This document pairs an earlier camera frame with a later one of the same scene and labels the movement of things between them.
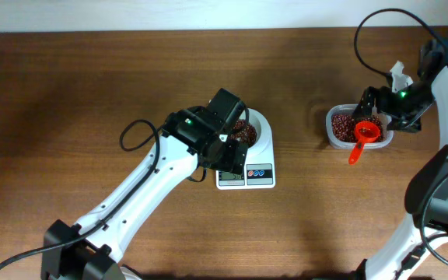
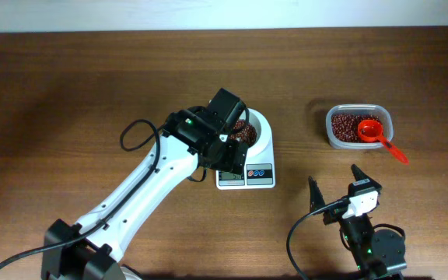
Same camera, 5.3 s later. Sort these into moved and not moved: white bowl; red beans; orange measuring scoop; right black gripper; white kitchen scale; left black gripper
Moved: orange measuring scoop; right black gripper
Not moved: white bowl; white kitchen scale; red beans; left black gripper
